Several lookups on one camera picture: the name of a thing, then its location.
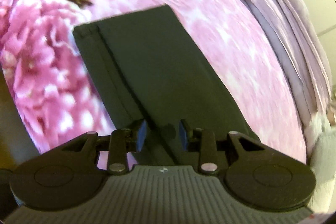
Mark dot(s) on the black plain garment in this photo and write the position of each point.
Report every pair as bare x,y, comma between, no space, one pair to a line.
157,69

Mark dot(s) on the pink floral blanket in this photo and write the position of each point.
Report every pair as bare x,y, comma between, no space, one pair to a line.
236,56

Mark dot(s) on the white quilted duvet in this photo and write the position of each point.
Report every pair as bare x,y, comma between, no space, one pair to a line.
323,155

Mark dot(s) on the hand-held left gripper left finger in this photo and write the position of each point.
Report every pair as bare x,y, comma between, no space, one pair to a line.
141,135

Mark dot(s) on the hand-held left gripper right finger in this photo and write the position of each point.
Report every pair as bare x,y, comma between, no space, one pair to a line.
183,135

